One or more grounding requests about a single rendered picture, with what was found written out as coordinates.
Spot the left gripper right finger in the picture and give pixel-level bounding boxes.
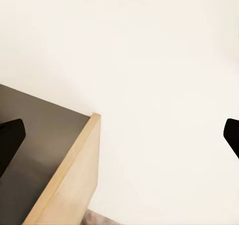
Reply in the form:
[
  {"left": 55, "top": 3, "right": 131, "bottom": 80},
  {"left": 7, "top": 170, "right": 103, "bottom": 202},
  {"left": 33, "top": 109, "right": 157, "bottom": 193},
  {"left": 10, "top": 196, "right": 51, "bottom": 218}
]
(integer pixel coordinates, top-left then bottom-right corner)
[{"left": 223, "top": 118, "right": 239, "bottom": 158}]

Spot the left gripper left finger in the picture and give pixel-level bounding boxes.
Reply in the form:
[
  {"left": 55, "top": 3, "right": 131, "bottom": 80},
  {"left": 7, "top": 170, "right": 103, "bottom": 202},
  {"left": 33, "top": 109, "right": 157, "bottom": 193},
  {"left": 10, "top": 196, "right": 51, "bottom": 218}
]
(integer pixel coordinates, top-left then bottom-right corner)
[{"left": 0, "top": 118, "right": 26, "bottom": 178}]

